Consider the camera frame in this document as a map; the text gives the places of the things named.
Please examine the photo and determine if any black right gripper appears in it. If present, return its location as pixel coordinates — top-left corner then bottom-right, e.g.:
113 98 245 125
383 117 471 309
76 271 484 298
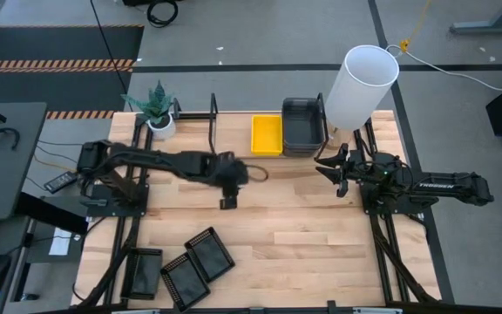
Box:
315 142 370 198

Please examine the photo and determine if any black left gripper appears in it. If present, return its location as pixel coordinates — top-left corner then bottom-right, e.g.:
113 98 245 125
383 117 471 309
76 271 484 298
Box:
214 152 251 211

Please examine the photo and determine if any black plastic basket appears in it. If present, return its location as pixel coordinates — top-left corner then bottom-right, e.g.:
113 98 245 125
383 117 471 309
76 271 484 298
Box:
159 251 212 313
183 226 236 284
119 247 164 302

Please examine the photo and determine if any yellow plastic basket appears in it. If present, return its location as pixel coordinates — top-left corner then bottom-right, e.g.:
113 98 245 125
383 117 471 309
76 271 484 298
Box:
250 114 284 157

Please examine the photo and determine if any dark grey plastic bin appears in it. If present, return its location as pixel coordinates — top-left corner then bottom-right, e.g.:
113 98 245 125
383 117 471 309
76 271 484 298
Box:
282 97 325 158

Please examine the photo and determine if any white cylindrical bin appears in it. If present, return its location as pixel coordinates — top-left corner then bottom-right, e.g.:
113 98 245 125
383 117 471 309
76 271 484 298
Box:
322 44 401 152

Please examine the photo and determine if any snake plant in white pot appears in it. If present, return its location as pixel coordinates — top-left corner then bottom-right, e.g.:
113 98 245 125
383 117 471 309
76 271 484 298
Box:
121 80 177 141

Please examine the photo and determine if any black remote control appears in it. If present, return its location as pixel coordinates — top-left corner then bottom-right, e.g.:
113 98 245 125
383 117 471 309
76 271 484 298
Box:
43 170 78 195

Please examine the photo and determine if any white paper sheet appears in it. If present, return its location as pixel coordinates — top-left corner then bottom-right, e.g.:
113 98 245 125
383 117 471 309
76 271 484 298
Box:
48 227 73 256

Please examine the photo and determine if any grey side table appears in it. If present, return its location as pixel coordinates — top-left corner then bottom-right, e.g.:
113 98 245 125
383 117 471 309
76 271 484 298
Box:
2 217 89 314

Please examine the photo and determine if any grey desk leg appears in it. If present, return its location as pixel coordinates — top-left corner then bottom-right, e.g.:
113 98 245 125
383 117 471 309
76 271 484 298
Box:
448 0 502 36

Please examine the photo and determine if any dark grey desk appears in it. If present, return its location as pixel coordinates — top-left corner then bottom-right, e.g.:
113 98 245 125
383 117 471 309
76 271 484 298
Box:
0 101 48 222

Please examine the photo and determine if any black hazard striped floor mat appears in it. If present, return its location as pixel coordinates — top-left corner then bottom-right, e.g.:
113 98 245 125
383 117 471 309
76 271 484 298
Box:
0 24 146 119

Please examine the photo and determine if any black aluminium rig frame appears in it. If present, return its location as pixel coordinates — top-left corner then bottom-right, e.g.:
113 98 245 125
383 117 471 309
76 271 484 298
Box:
37 98 502 314

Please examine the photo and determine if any yellow floor cable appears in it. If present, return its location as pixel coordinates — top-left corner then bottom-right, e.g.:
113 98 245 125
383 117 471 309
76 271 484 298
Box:
399 0 433 54

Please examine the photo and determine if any white floor cable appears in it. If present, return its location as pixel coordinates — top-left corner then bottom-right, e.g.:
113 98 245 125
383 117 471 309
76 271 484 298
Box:
384 43 502 92

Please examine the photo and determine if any thin black floor cable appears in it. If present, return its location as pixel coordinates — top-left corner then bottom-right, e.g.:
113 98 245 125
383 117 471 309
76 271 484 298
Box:
89 0 133 111

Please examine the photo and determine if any coiled black cable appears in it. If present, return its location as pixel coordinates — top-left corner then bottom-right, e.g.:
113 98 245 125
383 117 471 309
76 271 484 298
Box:
146 0 180 29

